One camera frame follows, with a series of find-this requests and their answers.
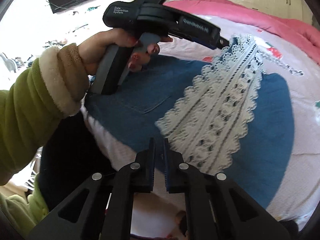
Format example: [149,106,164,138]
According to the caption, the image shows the blue denim pants lace hem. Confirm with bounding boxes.
[85,35,295,207]

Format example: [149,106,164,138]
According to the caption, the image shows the pink strawberry print bedsheet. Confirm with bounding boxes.
[82,16,319,235]

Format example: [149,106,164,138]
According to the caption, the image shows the left forearm green fleece sleeve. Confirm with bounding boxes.
[0,42,91,238]

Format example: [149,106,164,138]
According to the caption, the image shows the pink quilt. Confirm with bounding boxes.
[164,0,320,63]

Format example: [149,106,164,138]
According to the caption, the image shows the black trousers of person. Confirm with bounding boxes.
[37,112,116,211]

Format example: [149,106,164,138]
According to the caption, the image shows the left hand red nails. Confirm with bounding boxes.
[78,28,160,76]

